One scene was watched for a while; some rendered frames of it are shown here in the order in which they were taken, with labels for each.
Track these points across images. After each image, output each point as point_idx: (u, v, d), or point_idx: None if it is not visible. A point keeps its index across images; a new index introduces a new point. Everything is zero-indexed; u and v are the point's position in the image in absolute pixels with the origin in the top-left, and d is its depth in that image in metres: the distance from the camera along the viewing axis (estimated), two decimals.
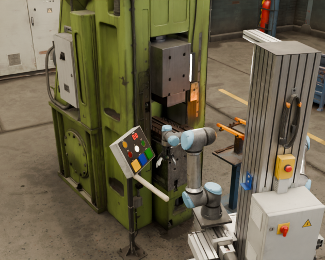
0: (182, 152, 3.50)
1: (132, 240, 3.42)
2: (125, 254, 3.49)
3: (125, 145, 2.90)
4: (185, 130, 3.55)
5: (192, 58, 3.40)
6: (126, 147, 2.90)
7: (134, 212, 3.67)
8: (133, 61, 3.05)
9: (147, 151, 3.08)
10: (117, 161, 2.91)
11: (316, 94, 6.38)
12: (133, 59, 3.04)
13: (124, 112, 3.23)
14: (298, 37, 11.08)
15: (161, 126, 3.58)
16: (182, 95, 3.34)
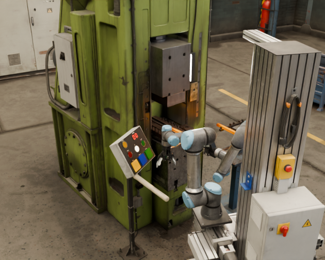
0: (182, 152, 3.50)
1: (132, 240, 3.42)
2: (125, 254, 3.49)
3: (125, 145, 2.90)
4: (185, 130, 3.55)
5: (192, 58, 3.40)
6: (126, 147, 2.90)
7: (134, 212, 3.67)
8: (133, 61, 3.05)
9: (147, 151, 3.08)
10: (117, 161, 2.91)
11: (316, 94, 6.38)
12: (133, 59, 3.04)
13: (124, 112, 3.23)
14: (298, 37, 11.08)
15: (161, 126, 3.58)
16: (182, 95, 3.34)
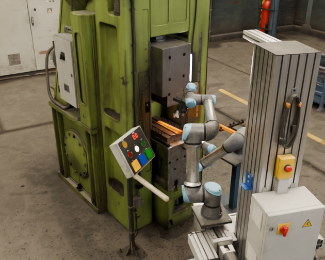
0: (182, 152, 3.50)
1: (132, 240, 3.42)
2: (125, 254, 3.49)
3: (125, 145, 2.90)
4: None
5: (192, 58, 3.40)
6: (126, 147, 2.90)
7: (134, 212, 3.67)
8: (133, 61, 3.05)
9: (147, 151, 3.08)
10: (117, 161, 2.91)
11: (316, 94, 6.38)
12: (133, 59, 3.04)
13: (124, 112, 3.23)
14: (298, 37, 11.08)
15: (161, 126, 3.58)
16: None
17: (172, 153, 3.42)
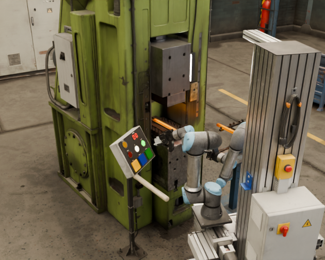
0: (182, 152, 3.50)
1: (132, 240, 3.42)
2: (125, 254, 3.49)
3: (125, 145, 2.90)
4: None
5: (192, 58, 3.40)
6: (126, 147, 2.90)
7: (134, 212, 3.67)
8: (133, 61, 3.05)
9: (147, 151, 3.08)
10: (117, 161, 2.91)
11: (316, 94, 6.38)
12: (133, 59, 3.04)
13: (124, 112, 3.23)
14: (298, 37, 11.08)
15: (161, 126, 3.58)
16: (182, 95, 3.34)
17: (172, 153, 3.42)
